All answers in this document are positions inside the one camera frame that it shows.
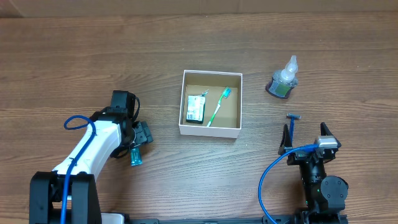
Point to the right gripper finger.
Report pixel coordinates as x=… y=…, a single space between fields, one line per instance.
x=286 y=142
x=326 y=132

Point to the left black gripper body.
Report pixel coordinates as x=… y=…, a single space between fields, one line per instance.
x=143 y=133

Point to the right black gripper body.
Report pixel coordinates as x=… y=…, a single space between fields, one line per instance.
x=306 y=156

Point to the red green toothpaste tube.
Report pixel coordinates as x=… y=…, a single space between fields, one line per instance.
x=135 y=155

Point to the green white soap packet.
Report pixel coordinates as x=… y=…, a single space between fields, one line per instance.
x=196 y=108

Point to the green white toothbrush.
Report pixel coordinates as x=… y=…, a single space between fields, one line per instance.
x=225 y=94

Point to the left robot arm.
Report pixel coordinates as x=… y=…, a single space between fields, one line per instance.
x=68 y=193

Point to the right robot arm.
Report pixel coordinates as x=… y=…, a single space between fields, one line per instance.
x=325 y=194

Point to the blue disposable razor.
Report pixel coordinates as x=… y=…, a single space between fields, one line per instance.
x=292 y=118

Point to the purple hand soap pump bottle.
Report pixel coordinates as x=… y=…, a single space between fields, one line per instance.
x=285 y=80

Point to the white cardboard box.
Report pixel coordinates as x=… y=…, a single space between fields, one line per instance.
x=227 y=122

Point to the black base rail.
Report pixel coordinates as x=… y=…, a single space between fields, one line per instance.
x=281 y=219

